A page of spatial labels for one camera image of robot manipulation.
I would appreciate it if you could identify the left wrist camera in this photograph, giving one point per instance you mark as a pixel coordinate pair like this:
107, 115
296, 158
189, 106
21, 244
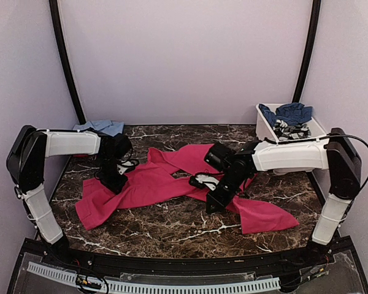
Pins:
127, 166

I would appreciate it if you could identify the right black corner post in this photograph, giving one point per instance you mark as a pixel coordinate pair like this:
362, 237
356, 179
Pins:
307, 55

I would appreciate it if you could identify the white plastic laundry bin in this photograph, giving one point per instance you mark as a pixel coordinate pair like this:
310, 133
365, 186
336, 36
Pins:
263, 125

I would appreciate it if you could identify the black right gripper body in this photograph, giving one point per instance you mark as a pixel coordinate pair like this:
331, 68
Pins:
233, 182

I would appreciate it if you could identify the pink trousers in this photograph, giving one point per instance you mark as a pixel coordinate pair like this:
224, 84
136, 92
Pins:
153, 182

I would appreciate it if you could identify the black front rail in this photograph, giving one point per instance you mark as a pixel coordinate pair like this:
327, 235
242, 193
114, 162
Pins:
113, 265

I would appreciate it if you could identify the left black corner post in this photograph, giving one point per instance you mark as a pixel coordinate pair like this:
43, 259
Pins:
63, 55

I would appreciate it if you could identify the black white patterned garment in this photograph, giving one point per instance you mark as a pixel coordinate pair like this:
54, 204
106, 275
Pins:
286, 132

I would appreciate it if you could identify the folded light blue shirt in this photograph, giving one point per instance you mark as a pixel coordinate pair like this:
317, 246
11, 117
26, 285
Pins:
105, 126

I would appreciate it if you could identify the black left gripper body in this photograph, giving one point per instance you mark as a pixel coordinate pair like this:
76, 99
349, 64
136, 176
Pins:
107, 175

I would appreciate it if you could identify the black corner post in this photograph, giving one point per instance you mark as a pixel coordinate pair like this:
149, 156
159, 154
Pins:
63, 55
307, 55

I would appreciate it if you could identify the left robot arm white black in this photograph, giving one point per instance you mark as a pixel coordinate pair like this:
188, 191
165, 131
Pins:
26, 163

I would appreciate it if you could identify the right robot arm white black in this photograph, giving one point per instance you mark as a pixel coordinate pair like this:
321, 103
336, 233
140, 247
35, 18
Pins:
333, 152

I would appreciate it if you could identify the white slotted cable duct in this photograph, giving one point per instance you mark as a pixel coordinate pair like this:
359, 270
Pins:
147, 284

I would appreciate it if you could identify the dark blue garment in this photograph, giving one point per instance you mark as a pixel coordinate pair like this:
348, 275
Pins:
291, 114

